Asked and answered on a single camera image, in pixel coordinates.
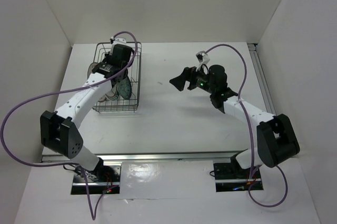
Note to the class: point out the aluminium rail front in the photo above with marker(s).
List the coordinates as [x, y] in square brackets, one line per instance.
[168, 156]

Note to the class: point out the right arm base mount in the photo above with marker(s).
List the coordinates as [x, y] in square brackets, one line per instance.
[230, 177]

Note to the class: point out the orange sunburst plate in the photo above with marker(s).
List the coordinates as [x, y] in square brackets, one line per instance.
[93, 68]

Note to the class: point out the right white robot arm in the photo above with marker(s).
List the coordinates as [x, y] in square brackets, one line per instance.
[227, 101]

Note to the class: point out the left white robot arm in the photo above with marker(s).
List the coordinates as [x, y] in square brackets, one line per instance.
[59, 129]

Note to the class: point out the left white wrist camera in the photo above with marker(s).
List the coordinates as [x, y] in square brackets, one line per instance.
[115, 41]

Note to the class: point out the blue patterned plate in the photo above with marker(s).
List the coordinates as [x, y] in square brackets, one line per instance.
[125, 88]

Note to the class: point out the grey wire dish rack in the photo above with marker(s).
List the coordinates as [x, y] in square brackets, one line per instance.
[122, 105]

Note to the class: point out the aluminium rail right side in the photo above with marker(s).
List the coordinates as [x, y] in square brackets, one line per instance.
[263, 76]

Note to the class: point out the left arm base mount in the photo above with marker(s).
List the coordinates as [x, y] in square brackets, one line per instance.
[109, 182]

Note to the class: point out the aluminium rail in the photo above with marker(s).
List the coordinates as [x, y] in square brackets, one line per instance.
[168, 156]
[263, 76]

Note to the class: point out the teal red rimmed plate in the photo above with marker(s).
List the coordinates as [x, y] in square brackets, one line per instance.
[112, 95]

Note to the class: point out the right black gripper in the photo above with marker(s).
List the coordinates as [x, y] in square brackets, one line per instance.
[189, 74]

